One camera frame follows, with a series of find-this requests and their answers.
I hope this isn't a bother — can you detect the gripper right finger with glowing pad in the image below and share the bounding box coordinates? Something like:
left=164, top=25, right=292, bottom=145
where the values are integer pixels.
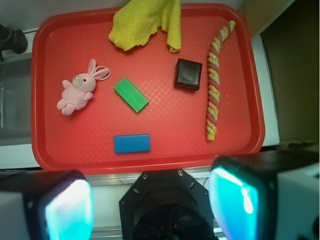
left=208, top=149, right=320, bottom=240

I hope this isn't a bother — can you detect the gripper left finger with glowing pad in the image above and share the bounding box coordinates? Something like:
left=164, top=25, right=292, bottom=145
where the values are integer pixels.
left=0, top=170, right=94, bottom=240

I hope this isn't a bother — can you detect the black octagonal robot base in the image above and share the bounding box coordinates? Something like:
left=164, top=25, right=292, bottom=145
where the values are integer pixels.
left=119, top=169, right=217, bottom=240

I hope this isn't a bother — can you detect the blue rectangular block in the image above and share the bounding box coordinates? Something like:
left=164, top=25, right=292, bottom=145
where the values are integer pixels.
left=113, top=134, right=151, bottom=154

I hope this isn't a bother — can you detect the red plastic tray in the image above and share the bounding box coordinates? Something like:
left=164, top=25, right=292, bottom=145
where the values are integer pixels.
left=31, top=3, right=265, bottom=175

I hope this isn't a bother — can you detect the pink plush bunny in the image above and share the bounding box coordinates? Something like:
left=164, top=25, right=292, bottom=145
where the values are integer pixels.
left=56, top=58, right=111, bottom=116

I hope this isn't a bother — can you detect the green rectangular block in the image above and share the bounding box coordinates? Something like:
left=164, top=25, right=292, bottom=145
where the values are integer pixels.
left=113, top=77, right=149, bottom=113

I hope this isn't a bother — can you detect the black square box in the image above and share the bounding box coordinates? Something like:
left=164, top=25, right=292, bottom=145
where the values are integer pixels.
left=174, top=58, right=203, bottom=91

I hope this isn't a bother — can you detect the black knob on left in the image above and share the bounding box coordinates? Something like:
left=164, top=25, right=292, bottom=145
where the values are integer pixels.
left=0, top=24, right=28, bottom=62

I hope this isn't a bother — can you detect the yellow microfiber cloth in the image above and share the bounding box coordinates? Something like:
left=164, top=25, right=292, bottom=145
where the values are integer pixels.
left=108, top=0, right=182, bottom=53

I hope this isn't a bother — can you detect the multicolored twisted rope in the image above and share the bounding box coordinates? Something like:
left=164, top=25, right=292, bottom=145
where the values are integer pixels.
left=205, top=20, right=237, bottom=143

